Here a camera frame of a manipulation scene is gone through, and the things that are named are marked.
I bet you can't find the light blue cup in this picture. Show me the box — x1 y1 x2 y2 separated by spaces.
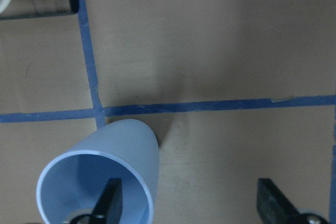
36 119 160 223

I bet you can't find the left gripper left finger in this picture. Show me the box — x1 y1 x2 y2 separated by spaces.
90 178 123 224

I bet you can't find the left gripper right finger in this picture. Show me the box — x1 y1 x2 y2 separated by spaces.
256 178 300 223

